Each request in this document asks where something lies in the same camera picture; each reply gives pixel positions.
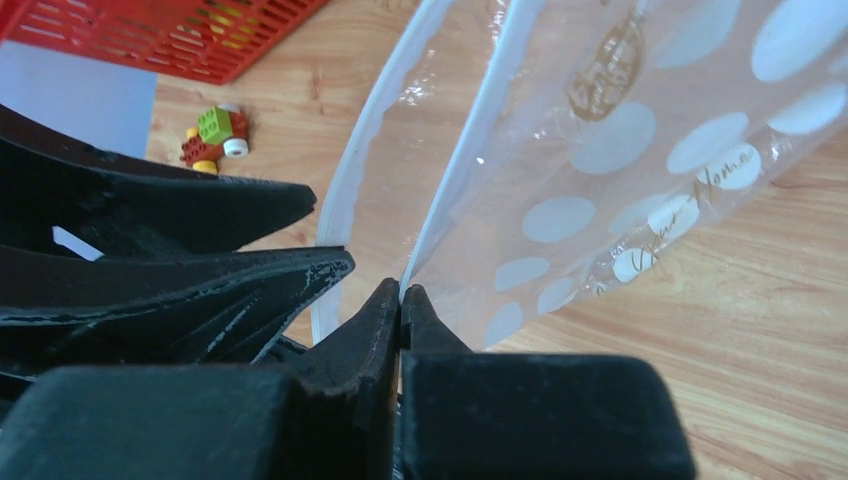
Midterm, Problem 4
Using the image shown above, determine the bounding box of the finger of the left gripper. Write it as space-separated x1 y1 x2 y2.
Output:
1 107 316 258
1 247 355 398

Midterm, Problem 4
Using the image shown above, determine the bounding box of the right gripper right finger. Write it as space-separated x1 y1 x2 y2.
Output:
400 285 697 479

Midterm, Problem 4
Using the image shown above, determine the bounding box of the red green toy block car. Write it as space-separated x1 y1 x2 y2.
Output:
180 103 250 175

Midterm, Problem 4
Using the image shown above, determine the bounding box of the red plastic shopping basket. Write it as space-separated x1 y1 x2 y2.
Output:
1 0 326 85

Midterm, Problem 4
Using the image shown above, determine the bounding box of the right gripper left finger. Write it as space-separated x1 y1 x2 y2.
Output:
1 278 400 479

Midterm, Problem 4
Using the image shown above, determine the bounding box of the clear polka dot zip bag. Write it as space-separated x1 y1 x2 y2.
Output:
311 1 847 349

